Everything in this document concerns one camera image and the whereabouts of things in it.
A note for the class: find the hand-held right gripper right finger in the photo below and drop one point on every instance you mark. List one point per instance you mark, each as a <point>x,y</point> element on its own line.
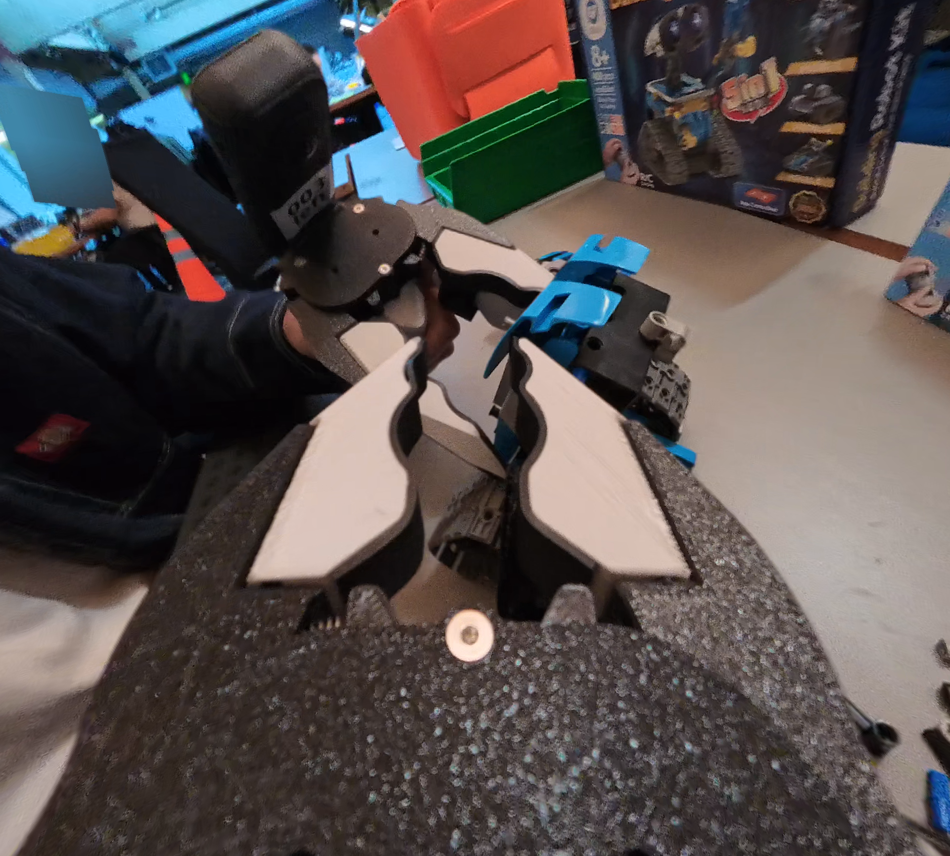
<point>594,500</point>

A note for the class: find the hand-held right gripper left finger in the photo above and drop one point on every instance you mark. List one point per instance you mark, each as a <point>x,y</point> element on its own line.
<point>349,492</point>

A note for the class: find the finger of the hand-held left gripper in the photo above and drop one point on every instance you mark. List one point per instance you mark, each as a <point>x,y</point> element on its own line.
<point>371,344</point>
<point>490,266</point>

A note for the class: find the blue grey tracked toy robot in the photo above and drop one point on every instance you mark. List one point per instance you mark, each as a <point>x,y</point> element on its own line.
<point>601,344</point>

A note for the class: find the pile of toy building pieces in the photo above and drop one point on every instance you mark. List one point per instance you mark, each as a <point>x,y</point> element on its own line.
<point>935,789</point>

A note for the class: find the person's left forearm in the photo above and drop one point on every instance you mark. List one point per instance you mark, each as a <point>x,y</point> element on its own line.
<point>148,336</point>

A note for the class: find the grey desk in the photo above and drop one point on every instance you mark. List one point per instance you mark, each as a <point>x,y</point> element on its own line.
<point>779,388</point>
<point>386,166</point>

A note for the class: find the person's left hand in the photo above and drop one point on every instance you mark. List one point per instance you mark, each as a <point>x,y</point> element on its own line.
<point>441,336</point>

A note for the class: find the green plastic bin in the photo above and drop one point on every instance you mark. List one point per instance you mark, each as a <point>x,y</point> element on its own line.
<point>519,158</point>

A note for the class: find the black office chair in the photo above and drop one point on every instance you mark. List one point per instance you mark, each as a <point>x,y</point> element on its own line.
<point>185,203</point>

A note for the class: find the orange traffic cone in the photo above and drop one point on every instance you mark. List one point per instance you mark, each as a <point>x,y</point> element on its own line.
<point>193,270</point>

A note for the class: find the orange felt bag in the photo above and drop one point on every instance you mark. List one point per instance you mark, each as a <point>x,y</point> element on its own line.
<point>475,39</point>

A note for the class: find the person's dark denim jacket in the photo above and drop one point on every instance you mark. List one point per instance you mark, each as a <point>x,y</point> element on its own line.
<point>74,492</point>

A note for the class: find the dark blue toy kit box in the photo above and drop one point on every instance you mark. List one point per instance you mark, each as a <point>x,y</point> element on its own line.
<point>742,54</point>

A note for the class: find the person's white shirt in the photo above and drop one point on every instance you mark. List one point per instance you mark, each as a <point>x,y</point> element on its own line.
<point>44,648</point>

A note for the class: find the building robot kit booklet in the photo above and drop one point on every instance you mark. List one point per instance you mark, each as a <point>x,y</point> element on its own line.
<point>924,277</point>

